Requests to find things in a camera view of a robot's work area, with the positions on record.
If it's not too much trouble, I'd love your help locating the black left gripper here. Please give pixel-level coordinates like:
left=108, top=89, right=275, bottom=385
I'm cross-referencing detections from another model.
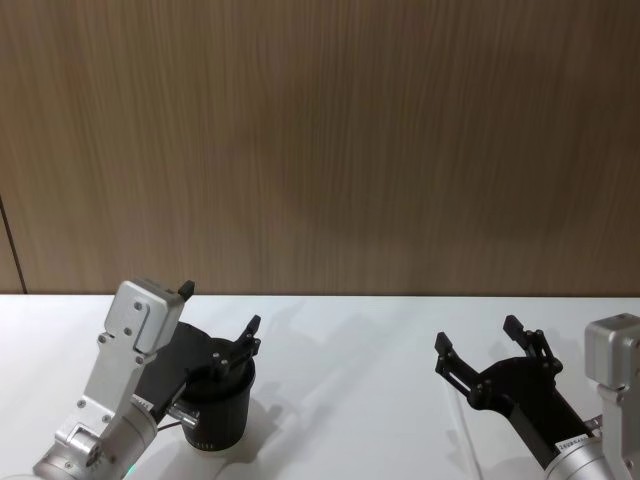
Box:
left=132, top=280, right=263, bottom=423

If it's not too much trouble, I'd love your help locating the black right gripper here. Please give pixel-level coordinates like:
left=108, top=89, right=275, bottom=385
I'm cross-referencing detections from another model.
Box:
left=433, top=314, right=592, bottom=470

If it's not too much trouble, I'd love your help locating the black cylindrical cup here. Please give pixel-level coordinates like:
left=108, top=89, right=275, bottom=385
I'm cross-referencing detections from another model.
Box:
left=179, top=349, right=258, bottom=452

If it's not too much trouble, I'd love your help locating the thin dark gripper cable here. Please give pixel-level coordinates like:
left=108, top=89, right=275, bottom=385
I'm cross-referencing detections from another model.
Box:
left=153, top=403, right=202, bottom=432

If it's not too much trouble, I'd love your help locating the white table cloth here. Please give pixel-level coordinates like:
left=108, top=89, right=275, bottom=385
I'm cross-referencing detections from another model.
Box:
left=0, top=293, right=640, bottom=480

